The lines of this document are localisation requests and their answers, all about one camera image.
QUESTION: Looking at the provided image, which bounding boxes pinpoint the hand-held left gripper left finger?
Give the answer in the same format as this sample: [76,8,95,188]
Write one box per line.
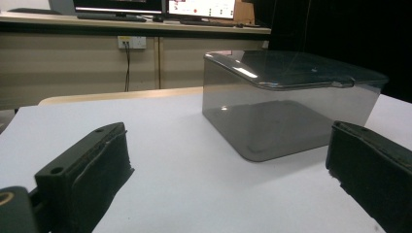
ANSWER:
[34,121,135,233]

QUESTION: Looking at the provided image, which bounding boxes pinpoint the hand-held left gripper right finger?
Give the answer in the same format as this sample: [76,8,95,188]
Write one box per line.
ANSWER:
[326,120,412,233]

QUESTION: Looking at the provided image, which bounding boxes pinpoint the transparent grey plastic box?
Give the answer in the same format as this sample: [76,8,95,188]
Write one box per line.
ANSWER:
[202,57,383,163]

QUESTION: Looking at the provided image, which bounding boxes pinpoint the transparent grey box lid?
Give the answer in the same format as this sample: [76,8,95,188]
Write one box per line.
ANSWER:
[203,50,390,91]

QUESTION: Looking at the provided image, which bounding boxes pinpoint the wooden table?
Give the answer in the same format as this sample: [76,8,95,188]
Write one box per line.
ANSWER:
[38,86,204,106]

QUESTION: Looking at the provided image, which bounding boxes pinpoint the white table sheet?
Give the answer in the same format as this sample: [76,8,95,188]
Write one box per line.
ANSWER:
[0,93,412,233]

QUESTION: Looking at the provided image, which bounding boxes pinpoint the beige desk with panels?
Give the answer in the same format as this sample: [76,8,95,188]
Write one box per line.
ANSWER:
[0,11,272,111]

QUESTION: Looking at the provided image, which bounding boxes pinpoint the black curtain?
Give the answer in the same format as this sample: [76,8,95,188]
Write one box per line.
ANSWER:
[256,0,412,104]

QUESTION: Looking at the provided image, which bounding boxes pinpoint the black keyboard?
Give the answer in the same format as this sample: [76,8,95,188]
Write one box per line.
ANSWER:
[77,13,148,23]
[179,18,244,29]

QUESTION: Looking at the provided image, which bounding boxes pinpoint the dark-screen monitor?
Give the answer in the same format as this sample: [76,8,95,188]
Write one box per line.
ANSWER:
[72,0,164,17]

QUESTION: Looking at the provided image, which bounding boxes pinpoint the brown cardboard box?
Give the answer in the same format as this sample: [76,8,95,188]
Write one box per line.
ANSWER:
[232,0,260,26]

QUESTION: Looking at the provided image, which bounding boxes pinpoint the bright-screen monitor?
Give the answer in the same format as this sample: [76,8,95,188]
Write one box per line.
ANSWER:
[166,0,237,19]

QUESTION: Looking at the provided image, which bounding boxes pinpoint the black power cable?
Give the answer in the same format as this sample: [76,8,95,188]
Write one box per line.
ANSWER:
[123,42,132,93]

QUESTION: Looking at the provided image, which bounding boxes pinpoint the white wall socket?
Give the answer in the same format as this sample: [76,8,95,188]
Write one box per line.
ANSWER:
[117,36,148,50]

